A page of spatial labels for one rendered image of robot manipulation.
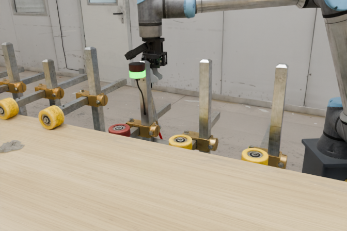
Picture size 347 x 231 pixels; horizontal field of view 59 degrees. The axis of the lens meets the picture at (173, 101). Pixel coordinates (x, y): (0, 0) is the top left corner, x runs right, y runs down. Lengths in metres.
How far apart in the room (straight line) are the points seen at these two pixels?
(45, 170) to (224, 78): 3.17
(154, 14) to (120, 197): 0.67
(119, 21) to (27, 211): 3.93
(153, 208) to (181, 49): 3.42
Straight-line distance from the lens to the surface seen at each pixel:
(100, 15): 4.79
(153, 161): 0.94
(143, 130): 1.25
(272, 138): 1.08
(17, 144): 1.15
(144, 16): 1.18
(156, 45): 1.20
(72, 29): 5.24
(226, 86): 3.93
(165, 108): 1.45
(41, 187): 0.91
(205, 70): 1.05
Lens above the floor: 1.39
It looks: 20 degrees down
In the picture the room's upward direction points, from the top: 2 degrees counter-clockwise
